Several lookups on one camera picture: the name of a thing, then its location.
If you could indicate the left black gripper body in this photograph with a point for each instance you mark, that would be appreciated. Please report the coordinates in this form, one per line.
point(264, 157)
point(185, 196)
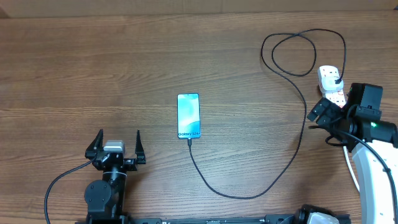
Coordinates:
point(129, 164)

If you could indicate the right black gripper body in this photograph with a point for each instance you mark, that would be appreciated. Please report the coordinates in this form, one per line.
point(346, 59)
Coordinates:
point(329, 117)

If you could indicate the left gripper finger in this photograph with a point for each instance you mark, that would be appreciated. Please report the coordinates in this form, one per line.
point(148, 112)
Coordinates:
point(96, 144)
point(139, 150)

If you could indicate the Galaxy smartphone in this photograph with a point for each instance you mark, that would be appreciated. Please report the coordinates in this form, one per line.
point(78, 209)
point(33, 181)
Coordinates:
point(188, 116)

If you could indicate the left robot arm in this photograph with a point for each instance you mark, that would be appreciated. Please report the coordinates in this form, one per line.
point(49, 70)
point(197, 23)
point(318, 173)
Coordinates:
point(105, 197)

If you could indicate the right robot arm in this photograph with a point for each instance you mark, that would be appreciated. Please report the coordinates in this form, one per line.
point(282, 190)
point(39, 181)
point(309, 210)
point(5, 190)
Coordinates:
point(355, 121)

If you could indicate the white charger plug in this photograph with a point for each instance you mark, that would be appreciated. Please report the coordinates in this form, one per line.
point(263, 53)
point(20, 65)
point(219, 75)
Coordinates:
point(329, 85)

